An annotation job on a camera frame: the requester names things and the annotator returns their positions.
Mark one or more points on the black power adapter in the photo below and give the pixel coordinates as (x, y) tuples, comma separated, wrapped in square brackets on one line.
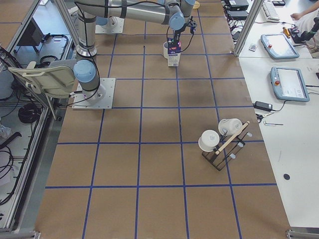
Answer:
[(263, 106)]

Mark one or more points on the teach pendant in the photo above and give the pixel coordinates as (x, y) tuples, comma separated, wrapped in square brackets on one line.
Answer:
[(288, 84), (278, 46)]

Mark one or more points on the lower teach pendant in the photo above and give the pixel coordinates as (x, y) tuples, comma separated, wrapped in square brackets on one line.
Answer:
[(288, 84)]

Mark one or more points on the allen key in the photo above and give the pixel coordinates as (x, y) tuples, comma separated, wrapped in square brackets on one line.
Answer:
[(272, 124)]

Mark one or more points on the upper teach pendant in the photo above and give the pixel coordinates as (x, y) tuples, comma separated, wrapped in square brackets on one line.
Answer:
[(278, 46)]

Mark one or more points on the white HOME mug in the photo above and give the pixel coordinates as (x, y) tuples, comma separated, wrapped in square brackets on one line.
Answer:
[(165, 50)]

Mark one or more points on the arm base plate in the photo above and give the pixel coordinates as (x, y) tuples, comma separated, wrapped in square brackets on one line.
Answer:
[(103, 99), (112, 25)]

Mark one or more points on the aluminium frame post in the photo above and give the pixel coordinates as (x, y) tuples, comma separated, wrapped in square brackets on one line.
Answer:
[(254, 10)]

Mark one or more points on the grey office chair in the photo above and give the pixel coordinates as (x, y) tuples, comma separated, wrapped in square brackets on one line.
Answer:
[(55, 81)]

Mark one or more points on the white keyboard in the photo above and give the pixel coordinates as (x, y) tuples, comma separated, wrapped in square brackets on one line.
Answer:
[(269, 12)]

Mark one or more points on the person hand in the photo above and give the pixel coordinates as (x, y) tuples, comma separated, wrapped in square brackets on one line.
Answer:
[(296, 16)]

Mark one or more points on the blue white milk carton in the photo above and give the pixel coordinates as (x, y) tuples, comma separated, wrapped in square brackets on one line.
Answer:
[(173, 54)]

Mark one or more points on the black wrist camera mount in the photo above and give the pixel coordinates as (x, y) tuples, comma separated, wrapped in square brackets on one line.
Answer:
[(191, 23)]

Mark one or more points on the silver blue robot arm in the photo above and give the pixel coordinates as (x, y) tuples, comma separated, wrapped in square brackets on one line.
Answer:
[(174, 13)]

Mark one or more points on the black wire mug rack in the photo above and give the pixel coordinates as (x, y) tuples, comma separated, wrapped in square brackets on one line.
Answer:
[(228, 147)]

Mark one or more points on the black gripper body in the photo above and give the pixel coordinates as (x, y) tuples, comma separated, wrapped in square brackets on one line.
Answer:
[(178, 33)]

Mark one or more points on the white cup on rack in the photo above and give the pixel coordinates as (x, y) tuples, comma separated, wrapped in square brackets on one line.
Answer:
[(208, 140)]

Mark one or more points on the white mug on rack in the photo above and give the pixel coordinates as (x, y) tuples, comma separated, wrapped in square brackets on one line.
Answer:
[(229, 127)]

